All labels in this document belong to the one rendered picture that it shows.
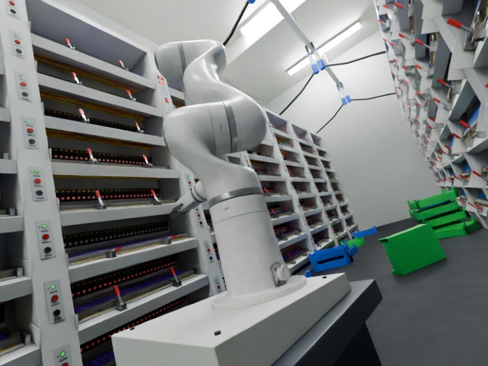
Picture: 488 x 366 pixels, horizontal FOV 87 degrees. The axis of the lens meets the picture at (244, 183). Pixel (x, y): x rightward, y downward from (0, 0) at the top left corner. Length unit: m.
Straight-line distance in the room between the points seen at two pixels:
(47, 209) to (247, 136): 0.76
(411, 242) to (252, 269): 1.35
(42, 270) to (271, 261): 0.76
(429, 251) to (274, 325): 1.50
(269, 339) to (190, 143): 0.36
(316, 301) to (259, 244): 0.13
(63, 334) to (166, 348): 0.67
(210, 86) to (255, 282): 0.46
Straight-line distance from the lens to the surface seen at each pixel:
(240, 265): 0.48
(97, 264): 1.10
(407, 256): 1.71
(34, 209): 1.08
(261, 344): 0.36
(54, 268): 1.05
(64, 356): 1.05
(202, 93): 0.69
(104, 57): 1.90
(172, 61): 0.89
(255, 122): 0.57
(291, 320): 0.40
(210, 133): 0.55
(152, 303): 1.19
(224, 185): 0.50
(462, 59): 1.05
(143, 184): 1.55
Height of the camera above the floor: 0.42
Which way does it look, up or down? 12 degrees up
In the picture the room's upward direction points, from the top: 18 degrees counter-clockwise
